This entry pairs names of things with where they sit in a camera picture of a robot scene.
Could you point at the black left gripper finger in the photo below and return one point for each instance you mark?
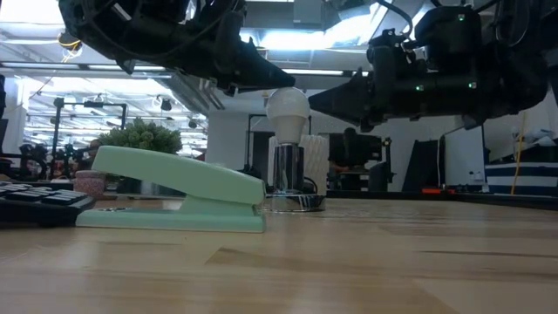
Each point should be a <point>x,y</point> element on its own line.
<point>253,72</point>

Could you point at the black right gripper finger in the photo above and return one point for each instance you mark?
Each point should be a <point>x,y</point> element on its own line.
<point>349,102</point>

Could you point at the white frosted lightbulb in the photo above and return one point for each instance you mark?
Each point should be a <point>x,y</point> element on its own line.
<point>287,113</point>

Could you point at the chrome lamp socket base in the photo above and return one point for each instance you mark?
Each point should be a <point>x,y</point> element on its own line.
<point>287,168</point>

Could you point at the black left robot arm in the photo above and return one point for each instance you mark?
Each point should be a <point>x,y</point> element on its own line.
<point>109,30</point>

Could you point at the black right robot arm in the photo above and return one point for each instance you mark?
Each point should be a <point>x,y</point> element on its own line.
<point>523,65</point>

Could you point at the person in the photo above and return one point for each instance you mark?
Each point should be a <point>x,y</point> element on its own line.
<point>346,146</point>
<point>92,150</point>

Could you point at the black monitor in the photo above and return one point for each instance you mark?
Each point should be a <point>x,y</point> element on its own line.
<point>370,148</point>

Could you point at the white ribbed pen cup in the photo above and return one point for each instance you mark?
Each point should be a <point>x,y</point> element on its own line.
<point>316,161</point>

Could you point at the black upright panel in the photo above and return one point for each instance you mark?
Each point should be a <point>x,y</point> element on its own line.
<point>420,168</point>

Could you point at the black office chair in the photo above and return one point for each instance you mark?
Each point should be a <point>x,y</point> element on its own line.
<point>381,174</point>

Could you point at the green succulent plant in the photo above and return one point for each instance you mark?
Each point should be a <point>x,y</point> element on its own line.
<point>139,137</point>

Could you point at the blue white striped box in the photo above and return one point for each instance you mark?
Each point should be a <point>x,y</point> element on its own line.
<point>521,176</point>

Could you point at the mint green stapler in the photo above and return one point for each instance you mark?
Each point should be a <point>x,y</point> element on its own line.
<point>183,179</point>

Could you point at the black metal gantry stand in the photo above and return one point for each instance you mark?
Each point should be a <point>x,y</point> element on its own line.
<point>59,126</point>

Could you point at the pink speckled plant pot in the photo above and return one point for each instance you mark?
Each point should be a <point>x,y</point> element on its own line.
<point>89,184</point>

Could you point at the black desk calculator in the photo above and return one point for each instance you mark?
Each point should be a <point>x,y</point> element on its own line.
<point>39,205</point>

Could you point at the white board with dark frame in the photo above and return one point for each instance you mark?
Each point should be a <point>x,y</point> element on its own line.
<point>464,157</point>

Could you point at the black aluminium table frame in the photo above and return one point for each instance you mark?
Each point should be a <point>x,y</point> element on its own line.
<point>479,199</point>

